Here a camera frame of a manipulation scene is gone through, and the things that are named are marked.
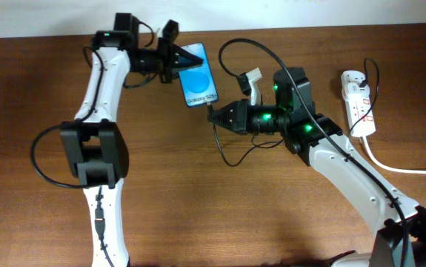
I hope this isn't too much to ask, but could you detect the blue screen Galaxy smartphone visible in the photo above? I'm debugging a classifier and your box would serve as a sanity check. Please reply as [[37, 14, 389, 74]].
[[179, 42, 219, 108]]

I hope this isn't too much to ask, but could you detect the black USB charging cable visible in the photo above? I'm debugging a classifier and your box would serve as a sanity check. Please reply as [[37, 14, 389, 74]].
[[206, 57, 381, 168]]

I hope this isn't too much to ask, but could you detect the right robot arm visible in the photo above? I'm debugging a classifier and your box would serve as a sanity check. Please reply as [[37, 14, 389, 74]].
[[207, 67, 426, 266]]

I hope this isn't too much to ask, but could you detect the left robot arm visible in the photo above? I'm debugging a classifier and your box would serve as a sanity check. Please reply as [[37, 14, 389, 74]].
[[60, 13, 203, 266]]

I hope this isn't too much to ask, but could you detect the white power strip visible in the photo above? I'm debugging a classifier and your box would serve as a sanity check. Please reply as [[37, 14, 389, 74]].
[[341, 70, 376, 138]]

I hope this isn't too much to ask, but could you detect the white USB wall charger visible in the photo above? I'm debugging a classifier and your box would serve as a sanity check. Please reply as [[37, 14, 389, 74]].
[[342, 82, 370, 102]]

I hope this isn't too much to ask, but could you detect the right black camera cable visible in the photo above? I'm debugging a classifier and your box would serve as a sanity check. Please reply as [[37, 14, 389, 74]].
[[218, 37, 410, 267]]

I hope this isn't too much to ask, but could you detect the black camera cable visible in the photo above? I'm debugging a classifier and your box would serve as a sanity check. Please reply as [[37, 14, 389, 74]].
[[218, 37, 410, 267], [30, 46, 117, 267]]

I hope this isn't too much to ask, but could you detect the left black camera cable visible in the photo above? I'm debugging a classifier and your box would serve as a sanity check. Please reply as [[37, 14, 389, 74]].
[[30, 46, 117, 267]]

